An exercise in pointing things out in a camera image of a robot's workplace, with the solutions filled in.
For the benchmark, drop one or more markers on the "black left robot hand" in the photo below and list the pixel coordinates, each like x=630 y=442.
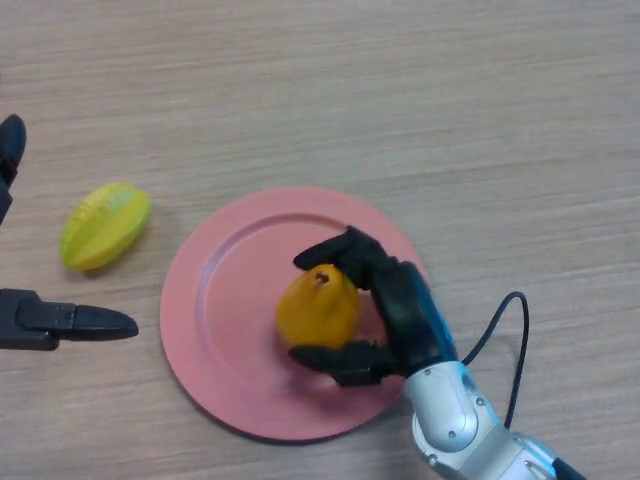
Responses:
x=30 y=320

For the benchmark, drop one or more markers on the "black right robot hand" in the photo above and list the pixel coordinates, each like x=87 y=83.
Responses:
x=400 y=315

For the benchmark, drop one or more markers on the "yellow pear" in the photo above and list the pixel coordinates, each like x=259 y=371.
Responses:
x=320 y=310

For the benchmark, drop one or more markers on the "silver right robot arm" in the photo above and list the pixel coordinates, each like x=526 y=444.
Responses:
x=465 y=425

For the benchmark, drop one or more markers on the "pink round plate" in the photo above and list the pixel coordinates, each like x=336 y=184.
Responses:
x=235 y=325

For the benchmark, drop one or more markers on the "yellow-green starfruit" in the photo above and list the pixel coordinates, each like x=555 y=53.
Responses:
x=105 y=227

